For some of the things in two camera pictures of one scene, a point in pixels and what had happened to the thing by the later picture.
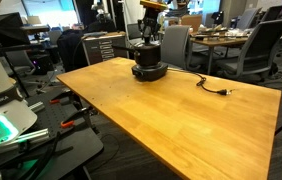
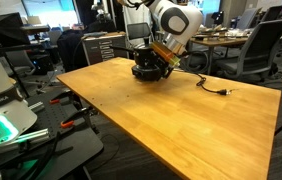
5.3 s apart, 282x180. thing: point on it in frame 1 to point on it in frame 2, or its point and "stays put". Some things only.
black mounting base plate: (71, 140) stays put
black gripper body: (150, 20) to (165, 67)
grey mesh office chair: (257, 53) stays put
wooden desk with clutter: (211, 35) stays put
